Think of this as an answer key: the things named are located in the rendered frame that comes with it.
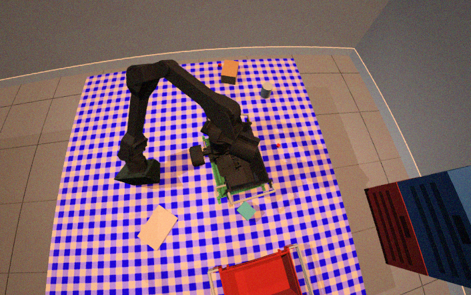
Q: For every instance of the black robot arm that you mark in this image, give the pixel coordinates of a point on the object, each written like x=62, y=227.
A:
x=220, y=109

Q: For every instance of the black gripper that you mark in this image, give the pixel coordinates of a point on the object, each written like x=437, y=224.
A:
x=197, y=154

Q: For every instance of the green plastic tray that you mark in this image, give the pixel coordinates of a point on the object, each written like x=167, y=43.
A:
x=220, y=180

